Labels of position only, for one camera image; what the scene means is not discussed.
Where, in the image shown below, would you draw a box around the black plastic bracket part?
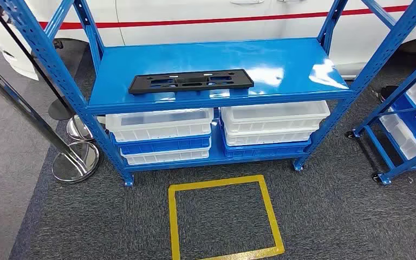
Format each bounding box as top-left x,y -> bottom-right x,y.
128,69 -> 255,95

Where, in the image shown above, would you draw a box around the blue metal shelf rack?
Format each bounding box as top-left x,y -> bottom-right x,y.
346,48 -> 416,185
0,0 -> 416,187

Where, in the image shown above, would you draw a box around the yellow floor tape square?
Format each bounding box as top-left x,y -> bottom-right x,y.
168,174 -> 286,260

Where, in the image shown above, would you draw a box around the white car with red stripe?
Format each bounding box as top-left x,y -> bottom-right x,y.
0,0 -> 416,81

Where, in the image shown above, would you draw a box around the chrome stanchion post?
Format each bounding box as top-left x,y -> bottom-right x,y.
66,115 -> 95,142
0,54 -> 100,184

